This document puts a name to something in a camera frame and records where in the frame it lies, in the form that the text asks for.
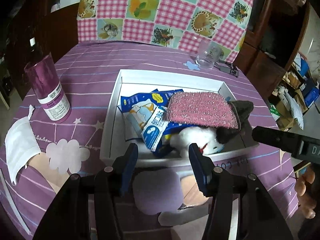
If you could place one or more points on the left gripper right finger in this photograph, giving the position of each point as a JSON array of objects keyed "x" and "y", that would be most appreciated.
[{"x": 215, "y": 182}]

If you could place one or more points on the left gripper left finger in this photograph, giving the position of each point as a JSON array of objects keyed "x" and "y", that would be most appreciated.
[{"x": 110, "y": 183}]

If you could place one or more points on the white plush toy red scarf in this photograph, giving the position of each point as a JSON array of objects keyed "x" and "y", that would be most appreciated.
[{"x": 208, "y": 139}]

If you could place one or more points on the lavender soft pad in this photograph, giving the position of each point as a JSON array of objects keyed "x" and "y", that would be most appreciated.
[{"x": 157, "y": 191}]

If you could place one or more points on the white blue bandage packet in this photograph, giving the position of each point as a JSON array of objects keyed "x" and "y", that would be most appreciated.
[{"x": 154, "y": 128}]

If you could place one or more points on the pink glitter sponge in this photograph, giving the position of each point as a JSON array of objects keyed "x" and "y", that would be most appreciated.
[{"x": 202, "y": 109}]

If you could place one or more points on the green plaid fabric pouch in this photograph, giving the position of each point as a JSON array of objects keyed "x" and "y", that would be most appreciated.
[{"x": 242, "y": 109}]

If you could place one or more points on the blue packet with pillow picture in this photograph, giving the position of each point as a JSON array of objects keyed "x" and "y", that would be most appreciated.
[{"x": 137, "y": 110}]

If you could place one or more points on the person's right hand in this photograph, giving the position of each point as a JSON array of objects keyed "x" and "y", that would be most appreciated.
[{"x": 307, "y": 189}]

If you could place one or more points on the white shallow cardboard box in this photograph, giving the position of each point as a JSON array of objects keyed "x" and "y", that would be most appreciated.
[{"x": 131, "y": 82}]

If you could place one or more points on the white face mask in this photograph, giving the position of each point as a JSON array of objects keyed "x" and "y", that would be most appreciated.
[{"x": 20, "y": 145}]

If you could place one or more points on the purple striped tablecloth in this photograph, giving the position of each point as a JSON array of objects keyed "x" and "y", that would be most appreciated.
[{"x": 88, "y": 73}]

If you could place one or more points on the black clip tool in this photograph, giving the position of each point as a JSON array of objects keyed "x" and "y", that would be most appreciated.
[{"x": 226, "y": 67}]

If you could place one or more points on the purple white cylindrical can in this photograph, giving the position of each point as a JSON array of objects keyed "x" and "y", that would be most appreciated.
[{"x": 48, "y": 89}]

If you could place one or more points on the clear glass cup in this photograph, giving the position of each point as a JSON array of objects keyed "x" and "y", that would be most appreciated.
[{"x": 207, "y": 54}]

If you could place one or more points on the pink checkered picture cloth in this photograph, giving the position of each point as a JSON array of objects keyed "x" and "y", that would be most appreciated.
[{"x": 177, "y": 24}]

